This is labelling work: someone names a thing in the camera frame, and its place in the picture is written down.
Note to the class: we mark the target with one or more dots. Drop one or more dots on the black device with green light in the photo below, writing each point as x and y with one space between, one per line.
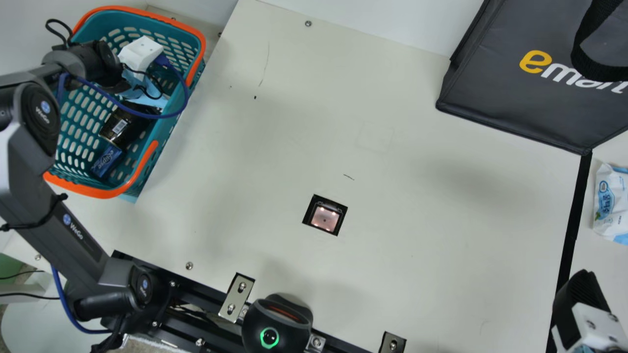
274 323

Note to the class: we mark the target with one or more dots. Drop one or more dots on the teal shopping basket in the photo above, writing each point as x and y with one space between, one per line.
147 164

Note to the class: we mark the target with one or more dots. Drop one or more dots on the dark coffee bottle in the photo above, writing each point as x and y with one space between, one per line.
115 128

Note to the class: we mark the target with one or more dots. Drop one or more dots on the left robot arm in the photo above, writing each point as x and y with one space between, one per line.
29 147

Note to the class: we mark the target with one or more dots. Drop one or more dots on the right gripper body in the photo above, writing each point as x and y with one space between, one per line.
606 350

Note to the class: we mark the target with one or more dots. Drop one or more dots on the blue white wet wipes pack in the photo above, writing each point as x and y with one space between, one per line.
611 206

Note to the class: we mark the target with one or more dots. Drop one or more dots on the small square scanner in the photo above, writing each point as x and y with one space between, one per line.
325 217

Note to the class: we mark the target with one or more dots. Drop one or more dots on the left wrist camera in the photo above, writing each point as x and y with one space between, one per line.
140 54

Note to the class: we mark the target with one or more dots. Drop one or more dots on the blue printed package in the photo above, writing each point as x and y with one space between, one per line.
105 162

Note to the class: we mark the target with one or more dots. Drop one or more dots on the black strip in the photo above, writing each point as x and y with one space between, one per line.
574 225

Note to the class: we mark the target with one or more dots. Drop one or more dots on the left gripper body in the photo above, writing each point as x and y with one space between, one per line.
140 98

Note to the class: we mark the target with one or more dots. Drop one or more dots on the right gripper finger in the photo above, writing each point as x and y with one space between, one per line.
581 304

